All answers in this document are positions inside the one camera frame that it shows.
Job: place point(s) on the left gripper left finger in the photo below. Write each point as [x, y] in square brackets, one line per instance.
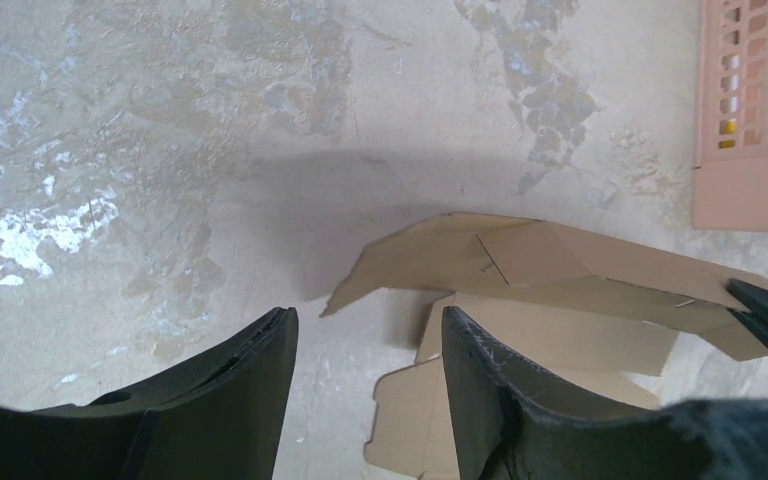
[217, 415]

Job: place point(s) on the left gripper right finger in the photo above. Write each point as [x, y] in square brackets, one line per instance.
[514, 419]

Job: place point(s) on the brown cardboard box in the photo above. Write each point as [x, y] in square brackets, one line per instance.
[590, 308]

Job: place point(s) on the orange plastic file organizer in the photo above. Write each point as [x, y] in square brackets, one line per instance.
[730, 171]

